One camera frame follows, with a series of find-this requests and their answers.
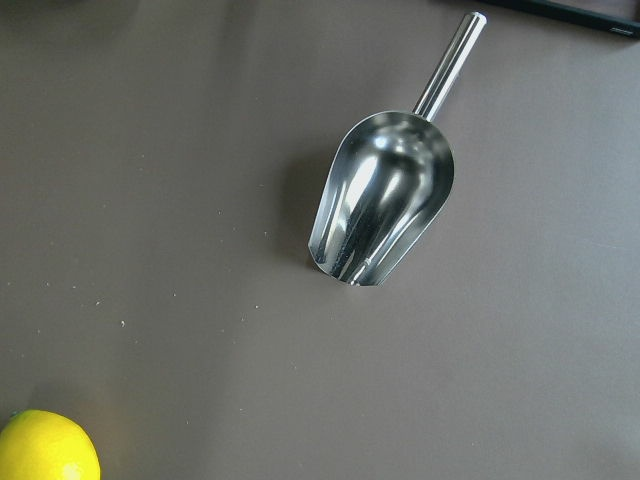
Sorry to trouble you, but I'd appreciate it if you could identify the steel ice scoop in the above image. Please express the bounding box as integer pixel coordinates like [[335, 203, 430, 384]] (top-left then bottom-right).
[[308, 11, 487, 286]]

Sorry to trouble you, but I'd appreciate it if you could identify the wine glass rack tray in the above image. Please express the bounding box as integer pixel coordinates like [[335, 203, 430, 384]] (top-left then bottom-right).
[[486, 0, 639, 40]]

